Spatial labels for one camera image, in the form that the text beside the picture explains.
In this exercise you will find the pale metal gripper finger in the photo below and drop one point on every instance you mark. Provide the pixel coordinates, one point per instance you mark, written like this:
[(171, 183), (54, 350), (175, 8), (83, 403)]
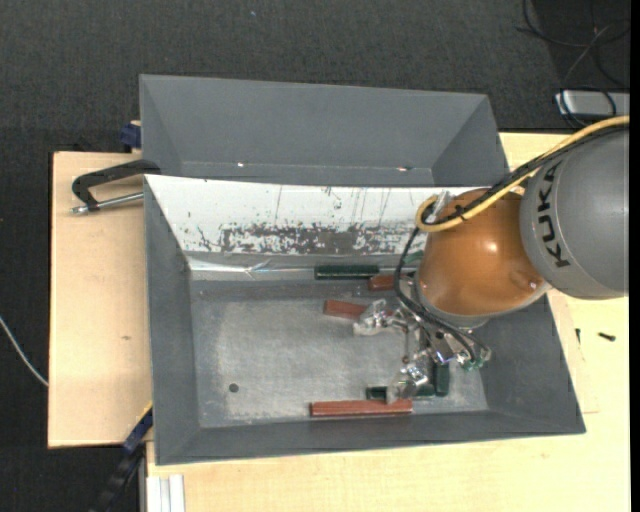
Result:
[(374, 321), (409, 384)]

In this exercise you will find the dark green flat block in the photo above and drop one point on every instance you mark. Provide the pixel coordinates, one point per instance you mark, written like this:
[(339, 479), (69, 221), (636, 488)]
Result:
[(442, 382), (346, 271), (375, 392)]

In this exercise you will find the red-brown flat block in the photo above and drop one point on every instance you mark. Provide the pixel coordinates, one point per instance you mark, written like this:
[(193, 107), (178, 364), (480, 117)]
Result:
[(360, 408), (382, 282), (342, 308)]

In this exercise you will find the grey metal bin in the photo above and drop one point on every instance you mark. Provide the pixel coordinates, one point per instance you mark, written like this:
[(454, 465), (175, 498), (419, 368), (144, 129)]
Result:
[(300, 345)]

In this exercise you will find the small black screw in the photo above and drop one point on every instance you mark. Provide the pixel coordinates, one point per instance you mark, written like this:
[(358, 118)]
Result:
[(607, 336)]

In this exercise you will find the pale wood flat board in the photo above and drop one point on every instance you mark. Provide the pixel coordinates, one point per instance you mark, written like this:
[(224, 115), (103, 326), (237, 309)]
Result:
[(100, 310)]

